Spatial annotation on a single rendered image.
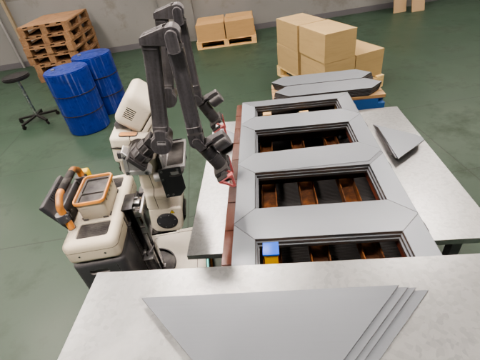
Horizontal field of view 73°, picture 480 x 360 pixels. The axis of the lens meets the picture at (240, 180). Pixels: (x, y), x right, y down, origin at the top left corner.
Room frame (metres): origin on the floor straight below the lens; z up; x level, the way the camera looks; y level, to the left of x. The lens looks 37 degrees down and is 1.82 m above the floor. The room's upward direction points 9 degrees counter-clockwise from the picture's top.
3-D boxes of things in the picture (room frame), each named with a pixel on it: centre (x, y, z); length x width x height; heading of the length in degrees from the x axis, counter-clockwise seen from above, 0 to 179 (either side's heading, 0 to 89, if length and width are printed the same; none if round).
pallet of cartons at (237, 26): (7.49, -0.21, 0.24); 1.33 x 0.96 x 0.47; 91
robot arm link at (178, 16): (1.54, 0.15, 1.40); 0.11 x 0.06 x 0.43; 1
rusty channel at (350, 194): (1.35, -0.56, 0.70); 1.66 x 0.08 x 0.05; 173
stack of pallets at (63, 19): (7.22, 3.11, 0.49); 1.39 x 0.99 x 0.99; 0
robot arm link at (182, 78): (1.11, 0.14, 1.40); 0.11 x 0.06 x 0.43; 1
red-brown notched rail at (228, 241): (1.43, 0.02, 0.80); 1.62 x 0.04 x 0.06; 173
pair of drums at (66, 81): (4.42, 1.81, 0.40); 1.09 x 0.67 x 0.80; 178
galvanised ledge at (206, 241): (1.64, 0.11, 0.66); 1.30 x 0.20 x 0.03; 173
